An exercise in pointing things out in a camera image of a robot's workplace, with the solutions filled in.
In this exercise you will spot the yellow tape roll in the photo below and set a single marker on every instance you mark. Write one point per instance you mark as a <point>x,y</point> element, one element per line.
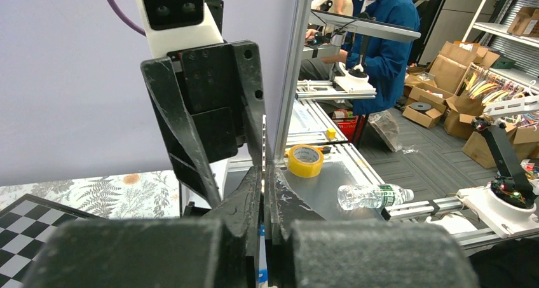
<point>305,161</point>

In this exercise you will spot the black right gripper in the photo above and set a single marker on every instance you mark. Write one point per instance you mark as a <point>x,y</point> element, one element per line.
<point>208,102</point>

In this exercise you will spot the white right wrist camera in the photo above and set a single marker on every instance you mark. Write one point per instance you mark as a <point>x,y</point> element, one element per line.
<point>176,25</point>

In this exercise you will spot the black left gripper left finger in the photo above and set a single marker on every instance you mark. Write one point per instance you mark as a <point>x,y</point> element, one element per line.
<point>217,249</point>

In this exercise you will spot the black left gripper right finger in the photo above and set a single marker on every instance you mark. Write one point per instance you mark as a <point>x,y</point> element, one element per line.
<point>305,250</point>

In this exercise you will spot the blue key tag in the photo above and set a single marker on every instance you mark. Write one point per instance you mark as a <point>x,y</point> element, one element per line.
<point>263,269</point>

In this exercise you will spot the cardboard boxes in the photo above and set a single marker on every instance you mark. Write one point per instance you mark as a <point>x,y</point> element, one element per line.
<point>463,89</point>

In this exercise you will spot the clear plastic bottle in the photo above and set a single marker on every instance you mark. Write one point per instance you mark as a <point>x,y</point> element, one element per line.
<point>372,196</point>

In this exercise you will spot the black white chessboard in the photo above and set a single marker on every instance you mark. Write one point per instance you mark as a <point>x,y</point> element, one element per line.
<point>26,225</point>

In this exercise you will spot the person in blue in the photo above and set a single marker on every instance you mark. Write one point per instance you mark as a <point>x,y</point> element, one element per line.
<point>385,60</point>

